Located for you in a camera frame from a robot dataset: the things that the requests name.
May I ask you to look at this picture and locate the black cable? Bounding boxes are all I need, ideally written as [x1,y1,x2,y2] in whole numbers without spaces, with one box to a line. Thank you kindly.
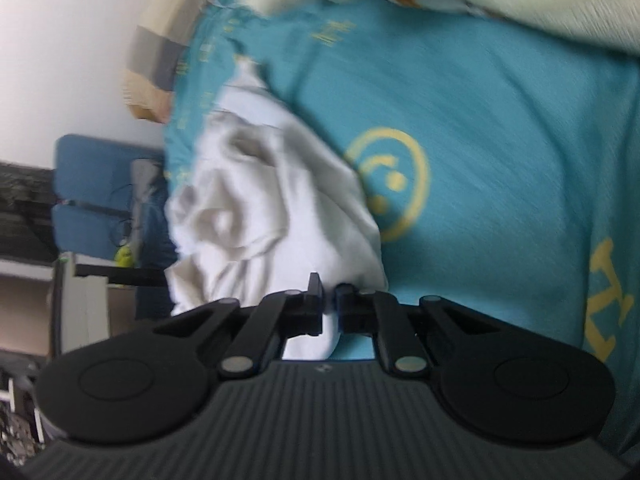
[109,184,137,242]

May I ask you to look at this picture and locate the plaid pillow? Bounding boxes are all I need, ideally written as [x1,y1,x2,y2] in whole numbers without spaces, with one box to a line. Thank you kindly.
[122,0,222,123]

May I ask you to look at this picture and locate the white desk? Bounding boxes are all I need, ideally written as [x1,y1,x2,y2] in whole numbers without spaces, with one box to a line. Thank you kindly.
[0,259,168,358]

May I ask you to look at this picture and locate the white shelf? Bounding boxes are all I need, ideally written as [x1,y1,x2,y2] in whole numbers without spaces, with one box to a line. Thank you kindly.
[0,355,48,461]

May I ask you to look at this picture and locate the dark window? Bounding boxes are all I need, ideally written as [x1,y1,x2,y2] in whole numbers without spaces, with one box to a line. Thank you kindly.
[0,160,57,262]

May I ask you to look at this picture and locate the grey cloth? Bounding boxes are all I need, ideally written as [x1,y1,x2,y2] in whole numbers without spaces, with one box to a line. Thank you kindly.
[130,158,168,258]

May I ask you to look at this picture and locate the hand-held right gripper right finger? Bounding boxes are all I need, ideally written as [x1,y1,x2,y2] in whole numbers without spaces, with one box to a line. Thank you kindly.
[334,282,501,378]

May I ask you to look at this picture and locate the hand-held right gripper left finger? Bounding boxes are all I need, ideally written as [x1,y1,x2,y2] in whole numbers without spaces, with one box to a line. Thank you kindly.
[150,272,327,379]

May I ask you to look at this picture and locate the teal printed bedsheet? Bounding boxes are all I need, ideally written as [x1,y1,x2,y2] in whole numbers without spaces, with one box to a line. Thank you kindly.
[161,0,640,463]

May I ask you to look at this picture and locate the white t-shirt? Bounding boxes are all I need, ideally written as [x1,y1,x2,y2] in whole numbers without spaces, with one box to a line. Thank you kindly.
[164,57,390,361]

